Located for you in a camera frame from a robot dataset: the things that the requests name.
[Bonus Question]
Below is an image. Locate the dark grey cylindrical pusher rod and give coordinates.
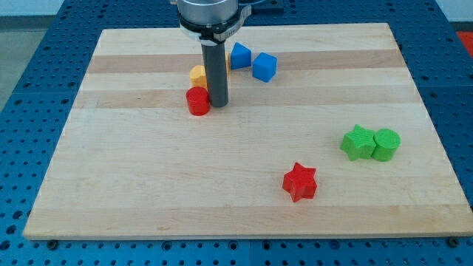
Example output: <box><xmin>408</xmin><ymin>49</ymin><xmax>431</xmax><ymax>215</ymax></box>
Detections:
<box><xmin>201</xmin><ymin>43</ymin><xmax>228</xmax><ymax>108</ymax></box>

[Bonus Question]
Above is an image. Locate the red cylinder block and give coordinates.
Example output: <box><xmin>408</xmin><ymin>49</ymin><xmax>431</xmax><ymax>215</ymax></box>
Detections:
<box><xmin>186</xmin><ymin>86</ymin><xmax>210</xmax><ymax>116</ymax></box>

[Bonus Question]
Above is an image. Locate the yellow heart block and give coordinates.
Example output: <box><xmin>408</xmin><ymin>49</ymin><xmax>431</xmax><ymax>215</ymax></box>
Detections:
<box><xmin>189</xmin><ymin>52</ymin><xmax>231</xmax><ymax>89</ymax></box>

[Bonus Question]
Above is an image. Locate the blue triangular block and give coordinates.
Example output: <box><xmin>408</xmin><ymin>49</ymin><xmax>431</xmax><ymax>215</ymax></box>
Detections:
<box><xmin>230</xmin><ymin>43</ymin><xmax>252</xmax><ymax>69</ymax></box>

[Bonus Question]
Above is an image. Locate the blue cube block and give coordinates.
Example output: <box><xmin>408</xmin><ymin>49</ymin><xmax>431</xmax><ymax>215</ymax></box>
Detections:
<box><xmin>252</xmin><ymin>52</ymin><xmax>278</xmax><ymax>83</ymax></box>

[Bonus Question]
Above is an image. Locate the red star block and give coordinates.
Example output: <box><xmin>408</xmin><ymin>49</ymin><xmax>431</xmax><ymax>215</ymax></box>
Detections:
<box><xmin>282</xmin><ymin>162</ymin><xmax>318</xmax><ymax>202</ymax></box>

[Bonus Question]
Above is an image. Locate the green star block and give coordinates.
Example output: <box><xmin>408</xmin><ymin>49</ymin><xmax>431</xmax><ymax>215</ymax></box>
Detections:
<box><xmin>340</xmin><ymin>124</ymin><xmax>376</xmax><ymax>161</ymax></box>

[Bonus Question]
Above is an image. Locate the green cylinder block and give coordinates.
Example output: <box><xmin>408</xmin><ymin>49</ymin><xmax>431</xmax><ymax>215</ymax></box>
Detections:
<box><xmin>371</xmin><ymin>129</ymin><xmax>401</xmax><ymax>162</ymax></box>

